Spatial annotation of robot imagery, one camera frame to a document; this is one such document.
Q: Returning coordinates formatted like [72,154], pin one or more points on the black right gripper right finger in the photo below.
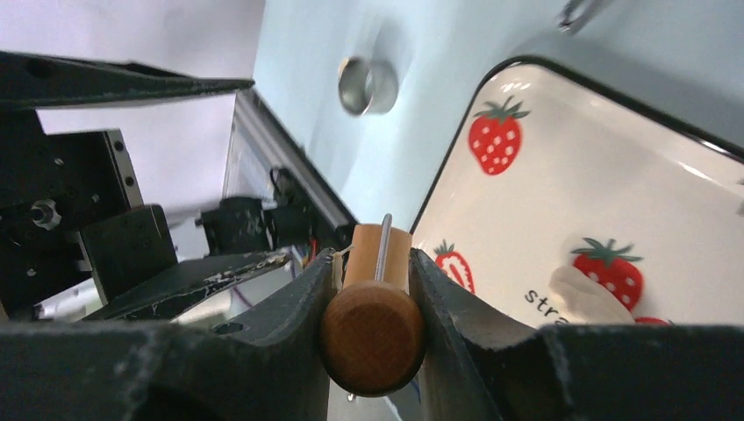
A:
[483,365]

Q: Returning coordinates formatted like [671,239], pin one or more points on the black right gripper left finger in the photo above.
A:
[261,365]

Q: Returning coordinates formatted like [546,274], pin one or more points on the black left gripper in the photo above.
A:
[71,207]

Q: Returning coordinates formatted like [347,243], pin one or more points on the wooden dough roller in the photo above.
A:
[372,333]

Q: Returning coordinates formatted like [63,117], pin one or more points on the white dough piece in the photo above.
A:
[584,301]

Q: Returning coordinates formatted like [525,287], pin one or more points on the strawberry print rectangular tray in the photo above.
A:
[549,176]

